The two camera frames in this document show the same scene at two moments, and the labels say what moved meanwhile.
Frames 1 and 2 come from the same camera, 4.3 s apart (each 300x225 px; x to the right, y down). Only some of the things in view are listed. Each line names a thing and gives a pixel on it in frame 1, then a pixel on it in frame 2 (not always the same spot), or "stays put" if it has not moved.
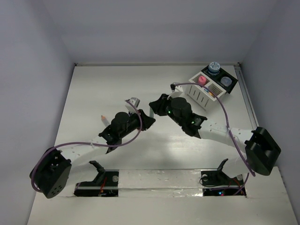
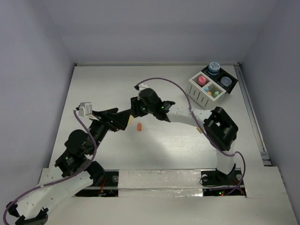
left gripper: x=146 y=120 -> x=120 y=118
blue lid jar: x=213 y=68 stays put
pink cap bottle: x=202 y=80 stays put
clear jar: x=226 y=81 stays put
